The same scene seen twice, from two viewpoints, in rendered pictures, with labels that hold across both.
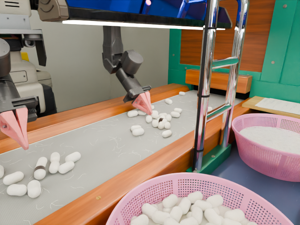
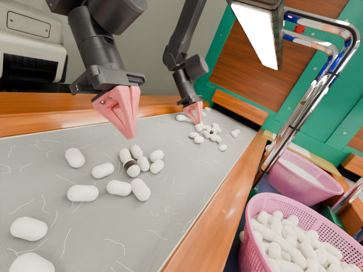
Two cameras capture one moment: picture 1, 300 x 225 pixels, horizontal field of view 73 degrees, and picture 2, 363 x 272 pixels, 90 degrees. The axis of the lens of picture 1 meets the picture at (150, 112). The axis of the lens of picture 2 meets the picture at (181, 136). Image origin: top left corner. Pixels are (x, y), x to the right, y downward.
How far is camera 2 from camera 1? 29 cm
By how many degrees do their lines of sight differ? 20
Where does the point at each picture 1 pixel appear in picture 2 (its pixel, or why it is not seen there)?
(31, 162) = (105, 150)
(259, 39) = (284, 87)
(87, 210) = (224, 225)
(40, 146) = (103, 131)
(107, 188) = (224, 201)
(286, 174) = (304, 199)
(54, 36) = not seen: outside the picture
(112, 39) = (186, 36)
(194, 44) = (229, 69)
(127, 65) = (194, 69)
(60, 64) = not seen: hidden behind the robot
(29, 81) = (51, 39)
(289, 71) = not seen: hidden behind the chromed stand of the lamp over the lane
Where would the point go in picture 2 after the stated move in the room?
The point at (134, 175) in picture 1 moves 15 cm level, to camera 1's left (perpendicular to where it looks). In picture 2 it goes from (235, 189) to (162, 176)
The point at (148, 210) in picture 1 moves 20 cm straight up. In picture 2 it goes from (258, 226) to (337, 129)
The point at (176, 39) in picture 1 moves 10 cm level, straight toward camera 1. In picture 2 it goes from (213, 57) to (218, 58)
